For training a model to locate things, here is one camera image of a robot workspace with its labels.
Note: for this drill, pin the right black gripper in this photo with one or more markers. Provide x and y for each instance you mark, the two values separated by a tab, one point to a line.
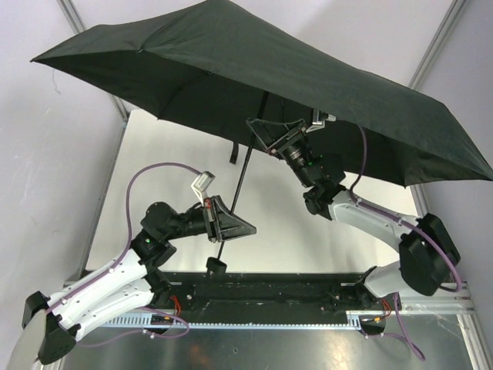
287	140

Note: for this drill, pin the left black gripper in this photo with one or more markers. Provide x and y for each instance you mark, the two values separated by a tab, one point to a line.
212	219

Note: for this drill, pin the black folding umbrella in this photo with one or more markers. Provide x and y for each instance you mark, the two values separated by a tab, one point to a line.
214	65

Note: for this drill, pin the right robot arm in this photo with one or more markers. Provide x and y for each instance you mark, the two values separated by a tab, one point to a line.
427	254

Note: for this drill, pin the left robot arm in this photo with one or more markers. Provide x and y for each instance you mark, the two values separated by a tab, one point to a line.
131	280

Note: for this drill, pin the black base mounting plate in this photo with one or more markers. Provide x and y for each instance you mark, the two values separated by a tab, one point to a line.
267	297

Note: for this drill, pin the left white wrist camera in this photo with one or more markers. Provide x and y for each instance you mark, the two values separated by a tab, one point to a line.
201	183

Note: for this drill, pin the grey slotted cable duct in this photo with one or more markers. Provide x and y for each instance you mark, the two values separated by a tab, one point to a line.
163	320

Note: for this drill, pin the right aluminium frame post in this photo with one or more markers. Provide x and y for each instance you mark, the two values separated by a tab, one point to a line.
438	42

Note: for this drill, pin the aluminium frame post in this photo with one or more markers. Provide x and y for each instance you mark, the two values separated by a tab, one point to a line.
77	25
438	42

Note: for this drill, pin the aluminium table edge rail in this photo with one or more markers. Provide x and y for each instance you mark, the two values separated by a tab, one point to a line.
420	199

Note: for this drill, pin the left aluminium frame post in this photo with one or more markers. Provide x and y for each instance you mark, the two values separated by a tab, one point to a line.
77	25

